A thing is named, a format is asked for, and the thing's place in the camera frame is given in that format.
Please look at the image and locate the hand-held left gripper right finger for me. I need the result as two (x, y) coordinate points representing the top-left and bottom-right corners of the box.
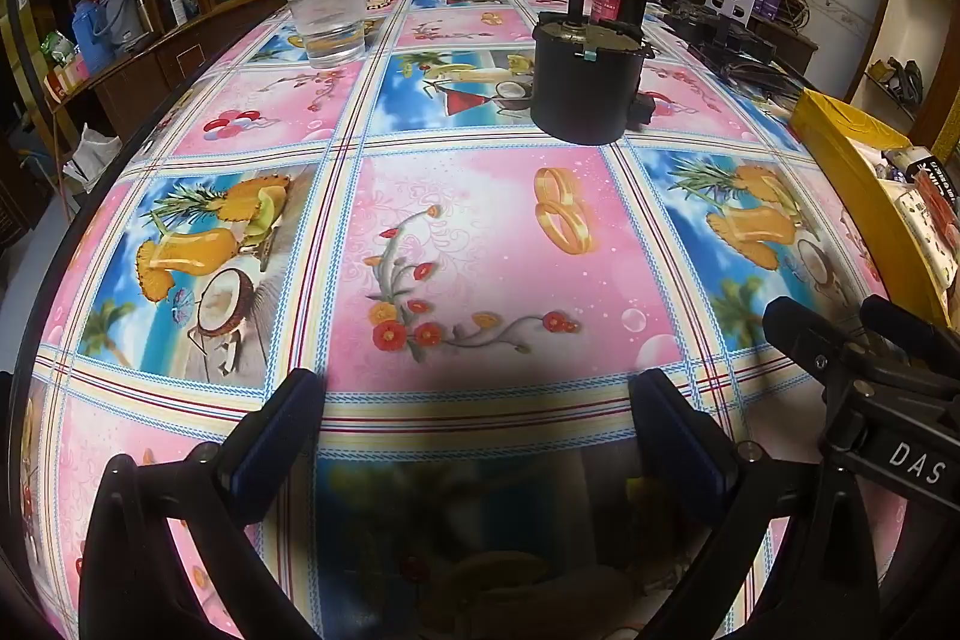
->
(628, 368), (882, 640)

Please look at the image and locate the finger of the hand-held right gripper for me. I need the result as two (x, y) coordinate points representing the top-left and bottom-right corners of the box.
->
(763, 296), (863, 386)
(859, 295), (960, 378)

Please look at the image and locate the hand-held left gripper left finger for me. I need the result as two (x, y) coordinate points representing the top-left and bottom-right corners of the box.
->
(81, 368), (325, 640)

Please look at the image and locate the yellow-edged cardboard box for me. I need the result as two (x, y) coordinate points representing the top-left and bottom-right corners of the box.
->
(791, 89), (960, 327)

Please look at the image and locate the white printed packet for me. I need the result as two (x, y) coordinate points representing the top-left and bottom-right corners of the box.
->
(883, 145), (960, 300)

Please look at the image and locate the black tool on shelf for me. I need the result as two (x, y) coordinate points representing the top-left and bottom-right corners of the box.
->
(870, 56), (928, 103)

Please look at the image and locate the pile of black gadgets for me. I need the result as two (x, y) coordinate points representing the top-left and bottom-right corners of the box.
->
(658, 0), (807, 109)

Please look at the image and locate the crumpled white cloth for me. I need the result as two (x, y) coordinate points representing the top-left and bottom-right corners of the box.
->
(64, 122), (122, 193)

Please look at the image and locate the clear plastic cup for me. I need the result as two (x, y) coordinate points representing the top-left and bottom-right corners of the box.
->
(281, 0), (374, 70)

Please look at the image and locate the blue thermos jug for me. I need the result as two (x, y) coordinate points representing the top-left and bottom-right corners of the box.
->
(73, 2), (118, 80)

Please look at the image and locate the green snack packet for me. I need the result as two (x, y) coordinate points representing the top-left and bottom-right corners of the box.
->
(41, 31), (80, 68)

